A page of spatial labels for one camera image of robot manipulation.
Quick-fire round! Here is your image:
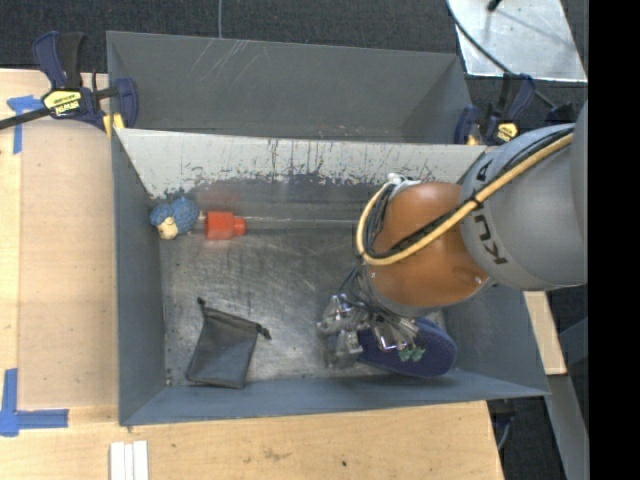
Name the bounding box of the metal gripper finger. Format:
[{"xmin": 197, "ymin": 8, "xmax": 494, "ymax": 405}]
[
  {"xmin": 322, "ymin": 331, "xmax": 365, "ymax": 370},
  {"xmin": 315, "ymin": 293, "xmax": 354, "ymax": 340}
]

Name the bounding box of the grey metal bin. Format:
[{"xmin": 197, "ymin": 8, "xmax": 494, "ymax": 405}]
[{"xmin": 104, "ymin": 30, "xmax": 552, "ymax": 427}]

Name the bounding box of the red plastic block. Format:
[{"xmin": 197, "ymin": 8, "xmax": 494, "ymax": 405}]
[{"xmin": 203, "ymin": 210, "xmax": 248, "ymax": 242}]

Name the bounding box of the blue toy hedgehog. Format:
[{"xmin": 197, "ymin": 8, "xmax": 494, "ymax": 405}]
[{"xmin": 148, "ymin": 196, "xmax": 202, "ymax": 241}]

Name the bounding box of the pale wood board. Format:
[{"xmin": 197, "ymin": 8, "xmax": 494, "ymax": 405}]
[{"xmin": 17, "ymin": 117, "xmax": 121, "ymax": 412}]

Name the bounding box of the dark grey drawstring pouch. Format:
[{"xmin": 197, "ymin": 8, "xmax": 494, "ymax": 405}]
[{"xmin": 185, "ymin": 296, "xmax": 273, "ymax": 391}]

